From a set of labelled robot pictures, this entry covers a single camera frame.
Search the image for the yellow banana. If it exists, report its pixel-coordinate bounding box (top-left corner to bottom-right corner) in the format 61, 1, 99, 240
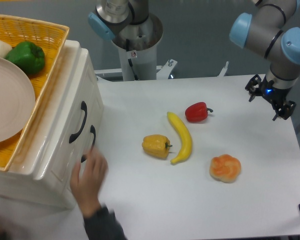
167, 112, 193, 165

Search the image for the red bell pepper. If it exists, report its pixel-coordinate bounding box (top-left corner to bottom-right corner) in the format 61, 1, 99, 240
185, 102, 214, 123

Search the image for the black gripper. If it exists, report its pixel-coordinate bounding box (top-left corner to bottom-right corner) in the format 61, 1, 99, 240
245, 74, 297, 121

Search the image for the orange bread roll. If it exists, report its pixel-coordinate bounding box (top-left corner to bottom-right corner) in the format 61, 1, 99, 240
209, 154, 242, 183

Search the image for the white drawer cabinet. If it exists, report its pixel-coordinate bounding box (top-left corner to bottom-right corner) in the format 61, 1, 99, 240
0, 40, 104, 209

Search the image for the white drawer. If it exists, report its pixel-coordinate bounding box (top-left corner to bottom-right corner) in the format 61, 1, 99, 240
35, 48, 104, 181

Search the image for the yellow woven basket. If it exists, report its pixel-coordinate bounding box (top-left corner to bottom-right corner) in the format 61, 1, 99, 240
0, 13, 71, 172

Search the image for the black lower drawer handle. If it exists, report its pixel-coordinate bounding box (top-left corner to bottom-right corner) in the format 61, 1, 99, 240
80, 125, 97, 163

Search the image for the dark grey sleeved forearm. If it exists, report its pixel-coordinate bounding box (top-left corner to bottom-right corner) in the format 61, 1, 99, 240
83, 205, 127, 240

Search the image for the yellow bell pepper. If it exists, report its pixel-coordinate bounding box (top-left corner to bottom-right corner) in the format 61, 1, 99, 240
141, 134, 173, 159

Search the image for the pink plate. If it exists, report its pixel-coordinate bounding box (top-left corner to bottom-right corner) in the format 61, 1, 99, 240
0, 58, 36, 142

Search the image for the person's hand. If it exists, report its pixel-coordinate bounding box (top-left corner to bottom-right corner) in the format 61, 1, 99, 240
70, 148, 108, 218

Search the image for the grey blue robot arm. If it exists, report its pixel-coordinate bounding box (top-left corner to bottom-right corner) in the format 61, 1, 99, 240
88, 0, 300, 119

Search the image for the green bell pepper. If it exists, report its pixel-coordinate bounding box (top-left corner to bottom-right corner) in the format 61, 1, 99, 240
5, 41, 46, 75

